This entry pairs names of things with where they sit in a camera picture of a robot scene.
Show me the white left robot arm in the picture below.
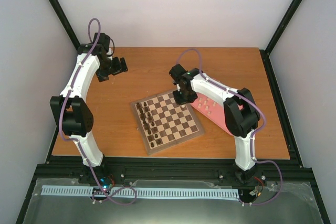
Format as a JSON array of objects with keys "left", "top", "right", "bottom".
[{"left": 50, "top": 33, "right": 128, "bottom": 184}]

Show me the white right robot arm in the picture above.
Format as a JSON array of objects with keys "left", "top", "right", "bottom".
[{"left": 169, "top": 63, "right": 260, "bottom": 171}]

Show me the wooden chess board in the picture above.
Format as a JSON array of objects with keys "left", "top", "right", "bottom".
[{"left": 131, "top": 90, "right": 205, "bottom": 155}]

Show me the pink plastic tray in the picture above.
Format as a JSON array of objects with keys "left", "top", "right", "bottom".
[{"left": 191, "top": 93, "right": 232, "bottom": 136}]

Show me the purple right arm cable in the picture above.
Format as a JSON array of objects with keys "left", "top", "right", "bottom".
[{"left": 176, "top": 48, "right": 284, "bottom": 207}]

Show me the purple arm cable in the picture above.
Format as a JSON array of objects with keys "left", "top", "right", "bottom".
[
  {"left": 59, "top": 18, "right": 138, "bottom": 206},
  {"left": 176, "top": 48, "right": 284, "bottom": 207}
]

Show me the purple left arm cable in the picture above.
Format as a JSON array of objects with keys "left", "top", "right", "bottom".
[{"left": 59, "top": 18, "right": 138, "bottom": 206}]

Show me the light blue cable duct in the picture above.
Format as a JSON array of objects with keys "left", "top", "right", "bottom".
[{"left": 40, "top": 185, "right": 239, "bottom": 201}]

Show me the black left frame post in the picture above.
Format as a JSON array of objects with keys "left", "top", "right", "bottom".
[{"left": 48, "top": 0, "right": 80, "bottom": 50}]

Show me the black frame post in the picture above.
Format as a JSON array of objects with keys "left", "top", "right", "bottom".
[
  {"left": 48, "top": 0, "right": 80, "bottom": 50},
  {"left": 264, "top": 0, "right": 320, "bottom": 53}
]

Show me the black aluminium base frame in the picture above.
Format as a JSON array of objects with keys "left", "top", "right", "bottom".
[{"left": 16, "top": 50, "right": 330, "bottom": 223}]

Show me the black right frame post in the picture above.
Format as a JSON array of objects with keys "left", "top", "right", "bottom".
[{"left": 264, "top": 0, "right": 320, "bottom": 53}]

